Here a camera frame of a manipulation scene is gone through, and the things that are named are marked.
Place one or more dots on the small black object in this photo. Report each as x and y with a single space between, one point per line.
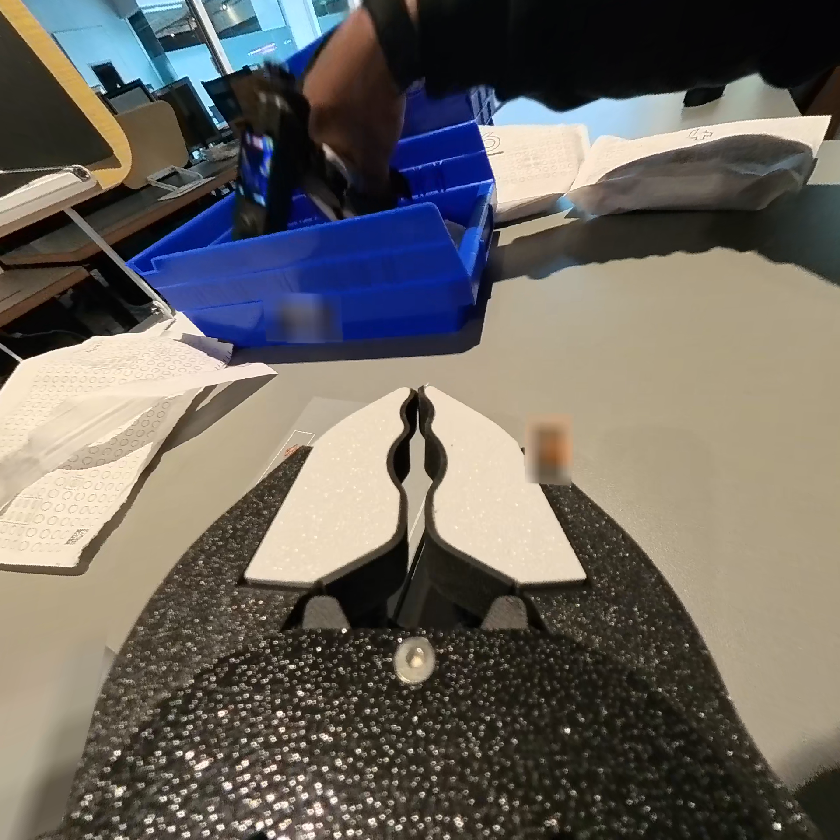
703 96

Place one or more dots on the grey metal bar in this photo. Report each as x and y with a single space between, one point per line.
118 262
8 350

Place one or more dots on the black wrist watch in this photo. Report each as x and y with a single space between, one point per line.
390 39

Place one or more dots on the plain white paper bag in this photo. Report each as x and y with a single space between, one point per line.
689 170

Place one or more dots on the yellow rimmed panel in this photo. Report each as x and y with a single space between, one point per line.
39 105

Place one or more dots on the black computer monitor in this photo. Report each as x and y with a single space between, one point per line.
128 98
187 108

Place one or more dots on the person's right hand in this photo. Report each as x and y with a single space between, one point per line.
354 98

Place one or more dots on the person's right forearm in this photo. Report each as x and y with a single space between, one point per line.
590 46

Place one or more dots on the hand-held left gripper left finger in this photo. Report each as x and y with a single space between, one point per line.
328 518

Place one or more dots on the blue plastic bin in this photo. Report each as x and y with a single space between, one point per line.
328 275

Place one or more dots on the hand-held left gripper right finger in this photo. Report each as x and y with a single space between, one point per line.
505 512

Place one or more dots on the beige desk divider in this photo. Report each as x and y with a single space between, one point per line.
157 144

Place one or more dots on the grey instruction booklet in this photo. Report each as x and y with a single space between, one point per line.
315 420

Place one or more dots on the stack of blue bins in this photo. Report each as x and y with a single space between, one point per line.
446 111

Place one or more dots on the white printed paper bag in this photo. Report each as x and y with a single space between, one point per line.
98 407

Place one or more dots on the grey desk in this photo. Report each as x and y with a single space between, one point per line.
656 341

